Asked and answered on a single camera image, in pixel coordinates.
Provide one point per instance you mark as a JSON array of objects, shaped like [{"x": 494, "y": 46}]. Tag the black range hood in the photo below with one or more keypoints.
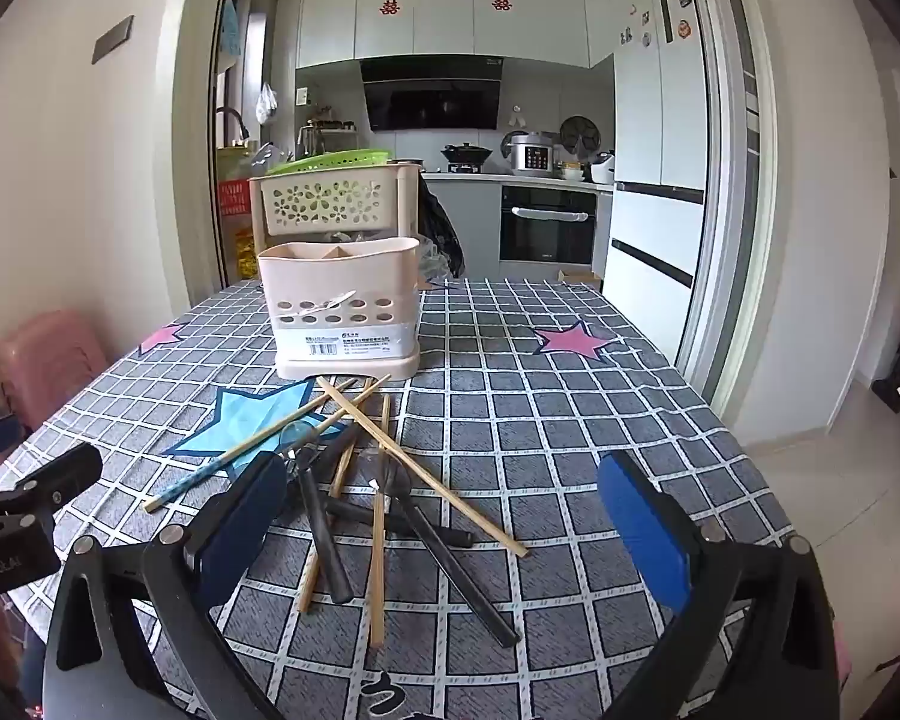
[{"x": 435, "y": 94}]

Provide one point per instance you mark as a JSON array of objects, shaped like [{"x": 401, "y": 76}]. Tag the blue printed bag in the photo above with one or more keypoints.
[{"x": 230, "y": 26}]

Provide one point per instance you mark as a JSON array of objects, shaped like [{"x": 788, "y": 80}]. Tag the grey checked star tablecloth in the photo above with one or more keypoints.
[{"x": 570, "y": 427}]

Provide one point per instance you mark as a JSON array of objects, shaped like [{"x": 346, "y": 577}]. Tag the white sliding door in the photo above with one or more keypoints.
[{"x": 727, "y": 240}]

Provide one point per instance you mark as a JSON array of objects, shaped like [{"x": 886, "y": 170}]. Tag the yellow printed bag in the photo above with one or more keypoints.
[{"x": 245, "y": 255}]

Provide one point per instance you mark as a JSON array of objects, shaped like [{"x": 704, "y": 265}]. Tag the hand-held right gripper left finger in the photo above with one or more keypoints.
[{"x": 244, "y": 517}]

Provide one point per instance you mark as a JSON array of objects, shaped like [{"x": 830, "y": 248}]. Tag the red paper cut sticker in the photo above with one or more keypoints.
[
  {"x": 501, "y": 3},
  {"x": 389, "y": 7}
]

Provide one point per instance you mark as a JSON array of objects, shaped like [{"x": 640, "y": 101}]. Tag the black wok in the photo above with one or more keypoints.
[{"x": 466, "y": 152}]

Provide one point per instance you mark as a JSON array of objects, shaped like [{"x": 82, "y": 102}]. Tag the white spice rack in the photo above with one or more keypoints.
[{"x": 330, "y": 136}]

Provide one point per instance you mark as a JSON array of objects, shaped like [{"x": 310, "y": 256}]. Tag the red plastic crate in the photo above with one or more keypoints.
[{"x": 234, "y": 199}]

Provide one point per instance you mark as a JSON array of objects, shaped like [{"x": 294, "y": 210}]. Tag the beige cutlery holder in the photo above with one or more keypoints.
[{"x": 337, "y": 345}]

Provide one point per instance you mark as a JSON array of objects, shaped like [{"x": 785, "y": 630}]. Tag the crumpled clear plastic bag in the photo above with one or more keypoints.
[{"x": 431, "y": 266}]

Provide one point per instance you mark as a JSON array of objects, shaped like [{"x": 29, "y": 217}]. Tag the cluster of fridge magnets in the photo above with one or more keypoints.
[{"x": 679, "y": 19}]

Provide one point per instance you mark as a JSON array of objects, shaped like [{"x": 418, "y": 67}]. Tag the silver pressure cooker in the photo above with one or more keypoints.
[{"x": 532, "y": 154}]

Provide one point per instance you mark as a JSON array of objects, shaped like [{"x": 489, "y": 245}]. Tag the black built-in oven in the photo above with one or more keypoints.
[{"x": 547, "y": 229}]

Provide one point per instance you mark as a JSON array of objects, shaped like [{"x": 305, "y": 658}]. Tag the curved kitchen faucet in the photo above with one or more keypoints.
[{"x": 232, "y": 116}]

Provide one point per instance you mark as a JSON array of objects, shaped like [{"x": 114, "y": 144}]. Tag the hanging clear plastic bag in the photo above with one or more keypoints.
[{"x": 266, "y": 105}]

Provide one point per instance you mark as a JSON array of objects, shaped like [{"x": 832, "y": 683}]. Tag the beige flower cutout storage rack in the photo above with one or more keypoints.
[{"x": 330, "y": 199}]

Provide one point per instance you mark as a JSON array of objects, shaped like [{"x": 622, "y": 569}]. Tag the green plastic basket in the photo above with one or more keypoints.
[{"x": 330, "y": 161}]

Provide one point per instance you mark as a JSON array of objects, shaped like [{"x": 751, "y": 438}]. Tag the set of bamboo chopsticks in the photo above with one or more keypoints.
[{"x": 378, "y": 600}]

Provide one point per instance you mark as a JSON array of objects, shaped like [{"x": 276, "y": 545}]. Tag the yellow green basin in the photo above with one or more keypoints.
[{"x": 232, "y": 163}]

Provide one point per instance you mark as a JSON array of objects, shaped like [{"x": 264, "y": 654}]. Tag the white bowl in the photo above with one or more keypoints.
[{"x": 572, "y": 171}]

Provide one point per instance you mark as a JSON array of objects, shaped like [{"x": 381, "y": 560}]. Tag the black trash bag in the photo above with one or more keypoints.
[{"x": 442, "y": 225}]

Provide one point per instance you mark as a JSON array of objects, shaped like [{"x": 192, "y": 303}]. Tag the white rice cooker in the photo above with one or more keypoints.
[{"x": 604, "y": 169}]

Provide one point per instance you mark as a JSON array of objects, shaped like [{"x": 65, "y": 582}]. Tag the white wall cabinets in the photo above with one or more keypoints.
[{"x": 442, "y": 22}]

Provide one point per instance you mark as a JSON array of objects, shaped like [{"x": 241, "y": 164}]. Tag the pink plastic stool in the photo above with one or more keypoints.
[{"x": 45, "y": 360}]

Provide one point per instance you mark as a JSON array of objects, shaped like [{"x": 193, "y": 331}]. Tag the grey wall switch panel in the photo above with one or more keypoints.
[{"x": 112, "y": 39}]

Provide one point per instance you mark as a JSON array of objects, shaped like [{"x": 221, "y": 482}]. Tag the white refrigerator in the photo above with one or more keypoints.
[{"x": 656, "y": 127}]

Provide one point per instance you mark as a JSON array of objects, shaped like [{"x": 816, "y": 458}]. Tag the grey base cabinets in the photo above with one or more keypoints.
[{"x": 472, "y": 225}]

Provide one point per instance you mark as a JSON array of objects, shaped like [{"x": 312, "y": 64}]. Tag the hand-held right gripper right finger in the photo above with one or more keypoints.
[{"x": 645, "y": 525}]

